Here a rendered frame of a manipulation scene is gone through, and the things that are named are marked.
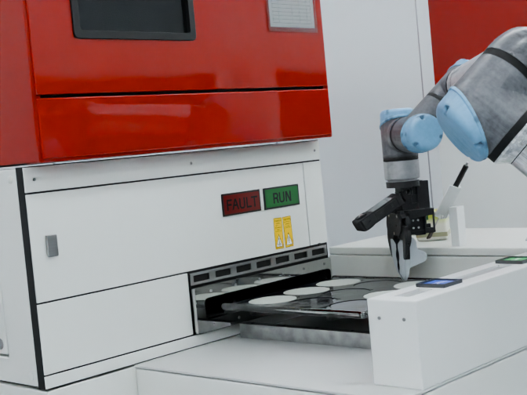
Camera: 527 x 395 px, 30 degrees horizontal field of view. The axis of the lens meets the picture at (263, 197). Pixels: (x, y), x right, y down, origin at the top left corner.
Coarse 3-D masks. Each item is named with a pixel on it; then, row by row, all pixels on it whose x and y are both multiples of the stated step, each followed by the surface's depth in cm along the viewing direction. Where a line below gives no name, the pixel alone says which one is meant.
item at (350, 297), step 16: (288, 288) 216; (336, 288) 210; (352, 288) 208; (368, 288) 206; (384, 288) 204; (256, 304) 199; (272, 304) 197; (288, 304) 196; (304, 304) 194; (320, 304) 192; (336, 304) 190; (352, 304) 189
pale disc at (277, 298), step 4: (268, 296) 208; (272, 296) 207; (276, 296) 207; (280, 296) 206; (284, 296) 206; (288, 296) 205; (292, 296) 205; (252, 300) 205; (256, 300) 204; (260, 300) 204; (264, 300) 203; (268, 300) 203; (272, 300) 202; (276, 300) 202; (280, 300) 201; (284, 300) 201; (288, 300) 200
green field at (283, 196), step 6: (294, 186) 225; (270, 192) 219; (276, 192) 220; (282, 192) 222; (288, 192) 223; (294, 192) 225; (270, 198) 219; (276, 198) 220; (282, 198) 222; (288, 198) 223; (294, 198) 225; (270, 204) 219; (276, 204) 220; (282, 204) 222; (288, 204) 223
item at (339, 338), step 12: (240, 324) 207; (252, 324) 205; (264, 324) 203; (276, 324) 202; (252, 336) 205; (264, 336) 203; (276, 336) 200; (288, 336) 198; (300, 336) 196; (312, 336) 194; (324, 336) 192; (336, 336) 189; (348, 336) 187; (360, 336) 186
